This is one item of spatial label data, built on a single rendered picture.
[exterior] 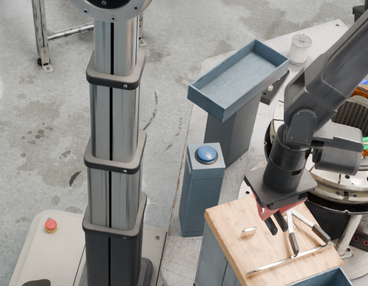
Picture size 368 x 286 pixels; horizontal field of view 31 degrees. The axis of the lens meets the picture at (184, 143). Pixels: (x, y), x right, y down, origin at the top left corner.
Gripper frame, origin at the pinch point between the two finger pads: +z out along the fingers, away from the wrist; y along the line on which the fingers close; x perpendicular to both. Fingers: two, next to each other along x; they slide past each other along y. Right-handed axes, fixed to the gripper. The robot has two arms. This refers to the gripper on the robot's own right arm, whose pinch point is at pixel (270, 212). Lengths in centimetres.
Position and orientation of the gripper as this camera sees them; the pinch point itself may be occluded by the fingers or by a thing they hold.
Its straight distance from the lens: 112.5
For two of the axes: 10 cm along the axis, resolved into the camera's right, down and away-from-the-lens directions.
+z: -1.0, 6.6, 7.5
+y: 9.1, -2.5, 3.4
